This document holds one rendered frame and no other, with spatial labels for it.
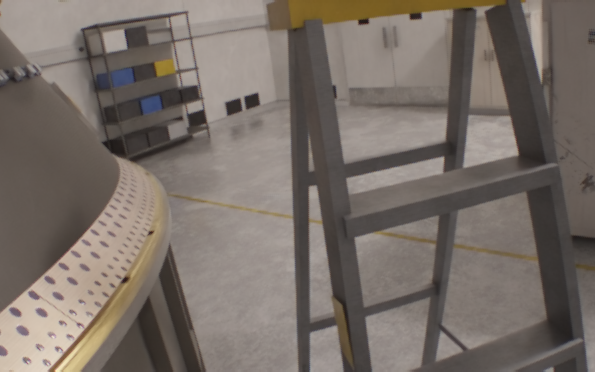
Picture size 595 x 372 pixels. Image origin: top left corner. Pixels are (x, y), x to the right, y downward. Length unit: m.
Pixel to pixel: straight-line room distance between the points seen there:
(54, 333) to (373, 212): 0.43
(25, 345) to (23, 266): 0.11
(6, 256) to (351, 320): 0.46
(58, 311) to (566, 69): 2.68
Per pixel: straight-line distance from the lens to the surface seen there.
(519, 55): 0.84
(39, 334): 0.61
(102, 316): 0.65
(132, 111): 6.65
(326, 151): 0.66
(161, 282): 1.01
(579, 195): 3.07
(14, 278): 0.65
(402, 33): 7.61
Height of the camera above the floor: 1.48
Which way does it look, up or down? 19 degrees down
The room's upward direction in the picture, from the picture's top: 9 degrees counter-clockwise
